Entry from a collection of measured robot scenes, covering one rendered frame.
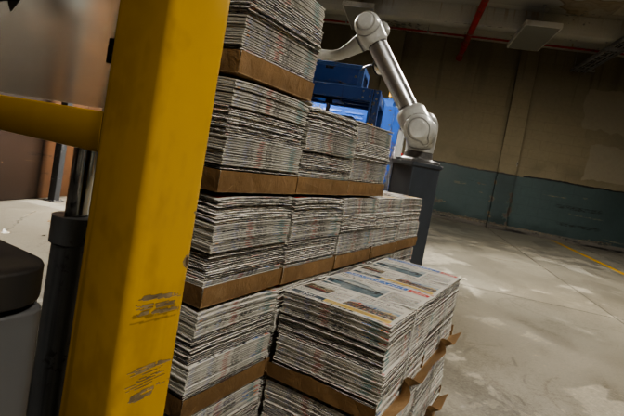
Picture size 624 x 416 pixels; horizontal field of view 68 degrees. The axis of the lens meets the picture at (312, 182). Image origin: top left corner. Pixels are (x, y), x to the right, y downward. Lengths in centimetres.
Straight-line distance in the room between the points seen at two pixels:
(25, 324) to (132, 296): 10
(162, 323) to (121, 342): 5
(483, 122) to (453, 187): 164
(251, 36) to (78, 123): 42
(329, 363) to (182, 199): 69
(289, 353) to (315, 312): 13
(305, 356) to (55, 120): 79
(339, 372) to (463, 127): 1039
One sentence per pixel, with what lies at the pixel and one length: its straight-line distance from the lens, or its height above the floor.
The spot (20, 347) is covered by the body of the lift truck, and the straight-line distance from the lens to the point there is 55.
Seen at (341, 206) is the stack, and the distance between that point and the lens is 137.
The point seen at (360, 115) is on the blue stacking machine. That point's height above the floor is 156.
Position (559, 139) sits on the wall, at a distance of 1173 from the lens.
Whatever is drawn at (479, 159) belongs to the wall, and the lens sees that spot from 1134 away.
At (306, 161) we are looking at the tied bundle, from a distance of 116.
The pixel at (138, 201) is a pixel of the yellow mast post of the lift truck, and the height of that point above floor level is 86.
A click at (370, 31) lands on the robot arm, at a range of 247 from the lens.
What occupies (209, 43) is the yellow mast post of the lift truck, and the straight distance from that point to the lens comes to 57.
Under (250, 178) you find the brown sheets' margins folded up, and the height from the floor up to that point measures 87.
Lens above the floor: 94
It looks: 3 degrees down
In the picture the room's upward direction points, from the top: 10 degrees clockwise
